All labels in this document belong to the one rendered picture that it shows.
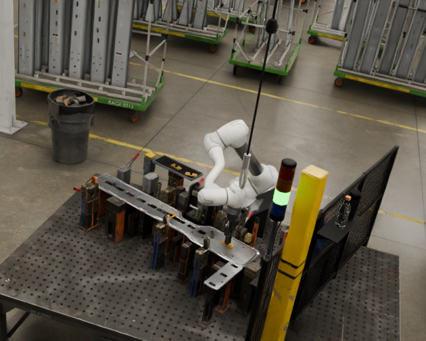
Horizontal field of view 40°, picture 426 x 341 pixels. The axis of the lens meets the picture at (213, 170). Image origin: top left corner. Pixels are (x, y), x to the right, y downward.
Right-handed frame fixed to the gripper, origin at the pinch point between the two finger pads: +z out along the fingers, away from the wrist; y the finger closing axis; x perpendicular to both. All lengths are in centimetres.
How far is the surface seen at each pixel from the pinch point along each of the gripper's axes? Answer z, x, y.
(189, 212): 8.7, -43.1, -17.2
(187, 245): 6.4, -18.4, 17.9
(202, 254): 1.7, -2.9, 23.9
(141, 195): 5, -78, -5
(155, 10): 54, -550, -587
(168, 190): -3, -62, -14
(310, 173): -94, 62, 52
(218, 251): 5.4, -0.2, 9.2
